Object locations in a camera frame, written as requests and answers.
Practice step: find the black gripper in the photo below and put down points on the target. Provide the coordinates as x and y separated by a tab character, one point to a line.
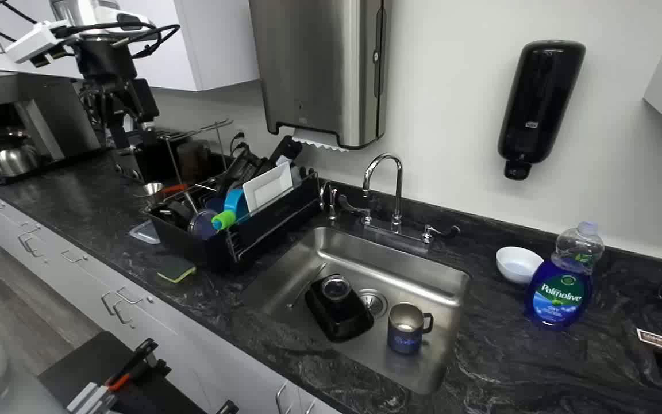
108	66

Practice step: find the small round glass lid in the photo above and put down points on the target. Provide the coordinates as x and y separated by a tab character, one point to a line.
337	290

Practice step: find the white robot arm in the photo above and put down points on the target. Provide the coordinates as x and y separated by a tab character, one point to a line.
86	11

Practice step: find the purple translucent lid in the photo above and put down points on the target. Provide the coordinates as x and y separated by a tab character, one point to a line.
201	223

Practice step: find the black dish rack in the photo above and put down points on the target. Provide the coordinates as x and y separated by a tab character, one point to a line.
184	248

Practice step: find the stainless steel sink basin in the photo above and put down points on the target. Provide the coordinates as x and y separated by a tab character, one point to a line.
391	266

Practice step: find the metal sink drain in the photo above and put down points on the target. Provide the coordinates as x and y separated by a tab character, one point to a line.
374	302

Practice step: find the blue dish soap bottle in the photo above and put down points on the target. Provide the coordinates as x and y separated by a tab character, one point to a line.
559	296

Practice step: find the steel bowl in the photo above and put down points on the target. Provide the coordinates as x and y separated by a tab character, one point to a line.
152	187

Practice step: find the steel kettle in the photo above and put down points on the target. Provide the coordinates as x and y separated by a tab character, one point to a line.
9	158

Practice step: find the wide white upper cabinet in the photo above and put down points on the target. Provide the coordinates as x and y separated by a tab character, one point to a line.
207	46

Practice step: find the blue plastic bowl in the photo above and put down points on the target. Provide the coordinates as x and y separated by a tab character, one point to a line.
232	204

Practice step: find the yellow green sponge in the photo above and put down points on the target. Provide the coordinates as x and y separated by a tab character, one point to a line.
175	269

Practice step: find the white square plate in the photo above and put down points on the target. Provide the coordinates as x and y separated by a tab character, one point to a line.
268	184

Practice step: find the white lower cabinet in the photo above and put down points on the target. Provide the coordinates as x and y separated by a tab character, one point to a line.
69	280

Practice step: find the steel paper towel dispenser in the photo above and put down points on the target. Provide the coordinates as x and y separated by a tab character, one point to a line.
315	70

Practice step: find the black pliers orange grip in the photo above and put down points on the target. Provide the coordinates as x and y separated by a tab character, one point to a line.
136	360

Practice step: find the black tool board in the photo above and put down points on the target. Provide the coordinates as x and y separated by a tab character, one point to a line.
69	367

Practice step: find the chrome gooseneck faucet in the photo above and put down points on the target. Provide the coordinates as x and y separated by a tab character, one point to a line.
398	187

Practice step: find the black rectangular container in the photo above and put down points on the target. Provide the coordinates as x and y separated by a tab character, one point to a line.
343	323

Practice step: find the blue metal mug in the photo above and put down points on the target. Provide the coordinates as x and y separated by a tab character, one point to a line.
408	329

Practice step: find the small white bowl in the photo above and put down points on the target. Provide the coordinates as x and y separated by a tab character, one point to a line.
517	266

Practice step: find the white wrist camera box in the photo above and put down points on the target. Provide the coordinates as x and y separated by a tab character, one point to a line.
35	42

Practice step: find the aluminium bracket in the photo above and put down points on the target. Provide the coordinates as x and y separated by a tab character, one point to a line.
86	396

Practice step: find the black wall soap dispenser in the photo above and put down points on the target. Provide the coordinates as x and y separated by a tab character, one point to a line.
539	99

